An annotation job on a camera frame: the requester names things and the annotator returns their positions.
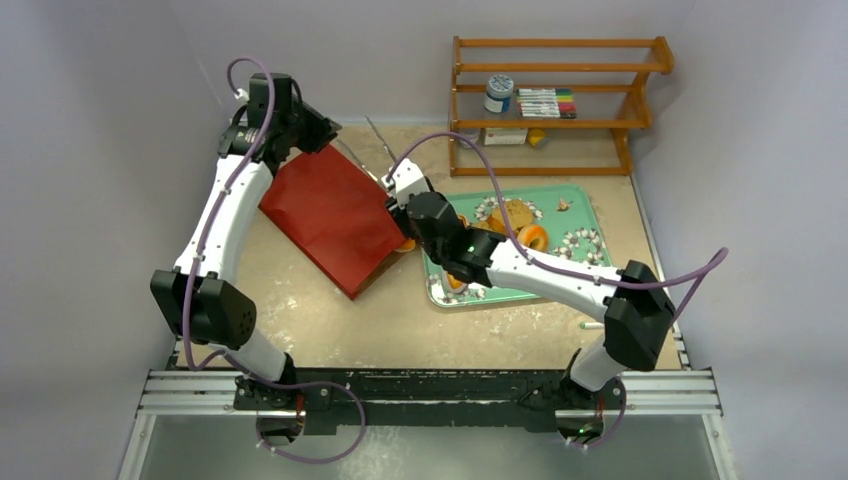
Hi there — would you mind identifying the orange fake bread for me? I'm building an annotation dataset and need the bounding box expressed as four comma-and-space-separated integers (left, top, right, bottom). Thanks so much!
395, 238, 417, 253

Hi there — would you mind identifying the small white box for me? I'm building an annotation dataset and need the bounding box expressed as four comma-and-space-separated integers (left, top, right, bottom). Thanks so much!
483, 127, 528, 146

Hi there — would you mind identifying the wooden shelf rack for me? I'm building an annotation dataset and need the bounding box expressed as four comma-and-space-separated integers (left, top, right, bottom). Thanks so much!
448, 36, 675, 176

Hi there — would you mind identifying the coloured marker pen set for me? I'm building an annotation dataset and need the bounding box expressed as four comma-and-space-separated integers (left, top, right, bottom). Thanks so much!
516, 88, 577, 119

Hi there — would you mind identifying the white jar blue lid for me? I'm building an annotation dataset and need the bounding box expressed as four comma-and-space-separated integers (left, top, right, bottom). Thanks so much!
484, 74, 515, 114

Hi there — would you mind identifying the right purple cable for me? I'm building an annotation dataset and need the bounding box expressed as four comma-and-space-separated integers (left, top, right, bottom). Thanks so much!
385, 131, 730, 452

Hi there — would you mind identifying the green floral tray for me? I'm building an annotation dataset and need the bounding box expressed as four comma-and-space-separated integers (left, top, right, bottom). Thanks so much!
423, 184, 611, 308

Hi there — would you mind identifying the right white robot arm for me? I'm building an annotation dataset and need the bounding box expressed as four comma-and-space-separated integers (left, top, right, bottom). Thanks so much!
386, 191, 676, 407

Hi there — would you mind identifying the purple cable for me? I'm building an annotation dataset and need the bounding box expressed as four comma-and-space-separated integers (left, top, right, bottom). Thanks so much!
385, 131, 730, 452
181, 56, 368, 465

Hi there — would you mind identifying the red paper bag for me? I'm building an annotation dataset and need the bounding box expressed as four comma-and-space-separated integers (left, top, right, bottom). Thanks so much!
259, 146, 406, 300

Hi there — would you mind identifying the long glazed fake bread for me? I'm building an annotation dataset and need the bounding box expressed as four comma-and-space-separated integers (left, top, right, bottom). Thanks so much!
442, 214, 470, 294

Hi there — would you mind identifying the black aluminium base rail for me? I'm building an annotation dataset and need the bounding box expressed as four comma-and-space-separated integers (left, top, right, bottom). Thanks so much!
139, 368, 722, 435

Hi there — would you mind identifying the small grey jar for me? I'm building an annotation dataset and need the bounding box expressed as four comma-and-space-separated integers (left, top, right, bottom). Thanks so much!
457, 128, 481, 149

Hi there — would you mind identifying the brown crusty fake bread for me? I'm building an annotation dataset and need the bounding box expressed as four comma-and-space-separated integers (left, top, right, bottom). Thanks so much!
491, 199, 535, 233

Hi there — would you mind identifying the round brown fake bread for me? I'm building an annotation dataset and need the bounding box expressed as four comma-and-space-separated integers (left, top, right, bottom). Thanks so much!
474, 216, 507, 235

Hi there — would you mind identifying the round pale fake bun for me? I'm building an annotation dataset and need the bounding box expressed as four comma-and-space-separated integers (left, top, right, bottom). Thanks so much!
517, 224, 549, 252

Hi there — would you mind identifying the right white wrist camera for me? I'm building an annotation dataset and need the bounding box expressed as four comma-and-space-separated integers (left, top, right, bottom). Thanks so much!
380, 158, 433, 206

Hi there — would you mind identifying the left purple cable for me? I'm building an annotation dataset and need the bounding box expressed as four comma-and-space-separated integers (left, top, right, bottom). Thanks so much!
181, 56, 368, 465

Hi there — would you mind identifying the yellow small object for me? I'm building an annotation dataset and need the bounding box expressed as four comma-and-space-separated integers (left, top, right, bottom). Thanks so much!
526, 129, 548, 148

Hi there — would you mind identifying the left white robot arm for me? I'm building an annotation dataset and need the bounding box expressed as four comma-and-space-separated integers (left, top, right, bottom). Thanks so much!
150, 73, 340, 409

